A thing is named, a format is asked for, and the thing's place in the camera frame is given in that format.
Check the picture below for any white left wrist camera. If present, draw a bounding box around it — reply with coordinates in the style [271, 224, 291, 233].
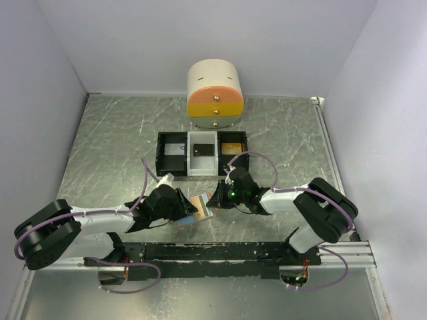
[156, 173, 174, 187]

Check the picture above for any round cream drawer cabinet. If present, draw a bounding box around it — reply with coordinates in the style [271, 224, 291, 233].
[187, 59, 244, 129]

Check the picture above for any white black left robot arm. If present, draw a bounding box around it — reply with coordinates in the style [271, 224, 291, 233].
[14, 184, 197, 270]

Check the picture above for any white card in tray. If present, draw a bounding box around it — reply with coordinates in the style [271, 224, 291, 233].
[163, 143, 186, 156]

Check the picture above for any gold card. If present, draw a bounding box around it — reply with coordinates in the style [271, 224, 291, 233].
[221, 143, 244, 155]
[189, 193, 216, 222]

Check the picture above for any orange leather card holder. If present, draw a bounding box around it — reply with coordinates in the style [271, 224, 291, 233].
[175, 192, 217, 228]

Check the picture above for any gold card in tray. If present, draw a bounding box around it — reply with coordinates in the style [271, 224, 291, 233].
[221, 143, 244, 155]

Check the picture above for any aluminium rail front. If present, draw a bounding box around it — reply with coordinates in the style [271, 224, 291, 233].
[41, 241, 377, 271]

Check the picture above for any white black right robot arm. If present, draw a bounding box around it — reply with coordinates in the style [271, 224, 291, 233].
[206, 167, 358, 265]

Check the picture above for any three-compartment black white tray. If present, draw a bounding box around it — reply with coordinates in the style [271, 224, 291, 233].
[155, 131, 248, 177]

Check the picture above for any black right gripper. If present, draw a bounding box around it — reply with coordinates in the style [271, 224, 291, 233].
[205, 180, 247, 209]

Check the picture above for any black card in tray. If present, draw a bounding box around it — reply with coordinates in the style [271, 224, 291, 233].
[193, 143, 215, 157]

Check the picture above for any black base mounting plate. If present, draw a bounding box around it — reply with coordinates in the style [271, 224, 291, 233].
[105, 241, 321, 281]

